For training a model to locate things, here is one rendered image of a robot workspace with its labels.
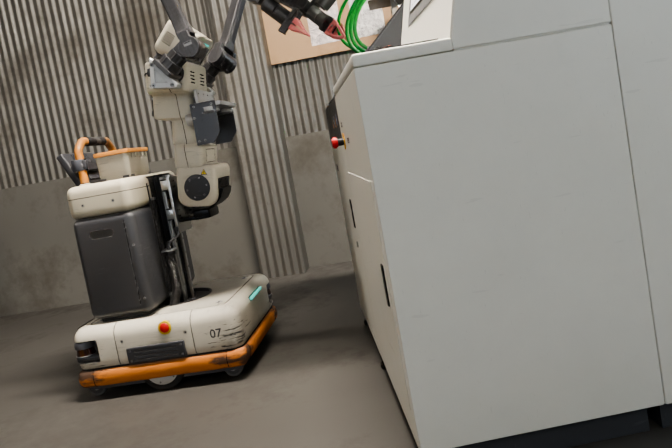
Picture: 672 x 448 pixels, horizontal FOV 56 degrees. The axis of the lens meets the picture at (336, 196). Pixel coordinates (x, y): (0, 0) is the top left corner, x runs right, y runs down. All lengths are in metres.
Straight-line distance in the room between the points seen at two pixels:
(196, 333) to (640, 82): 1.69
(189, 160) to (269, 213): 1.69
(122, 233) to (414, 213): 1.38
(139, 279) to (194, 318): 0.26
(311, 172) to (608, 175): 2.95
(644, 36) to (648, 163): 0.28
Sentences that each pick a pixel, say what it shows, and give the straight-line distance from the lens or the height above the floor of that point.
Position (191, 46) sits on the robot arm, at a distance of 2.39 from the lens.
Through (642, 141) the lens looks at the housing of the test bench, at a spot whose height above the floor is 0.68.
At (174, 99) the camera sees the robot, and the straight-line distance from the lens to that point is 2.60.
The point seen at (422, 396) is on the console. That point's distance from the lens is 1.50.
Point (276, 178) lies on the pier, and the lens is 4.14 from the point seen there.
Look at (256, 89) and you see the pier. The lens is 4.16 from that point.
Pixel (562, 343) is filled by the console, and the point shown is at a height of 0.26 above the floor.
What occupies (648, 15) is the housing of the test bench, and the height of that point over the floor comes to 0.95.
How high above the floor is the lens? 0.80
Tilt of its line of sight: 5 degrees down
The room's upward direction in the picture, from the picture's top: 10 degrees counter-clockwise
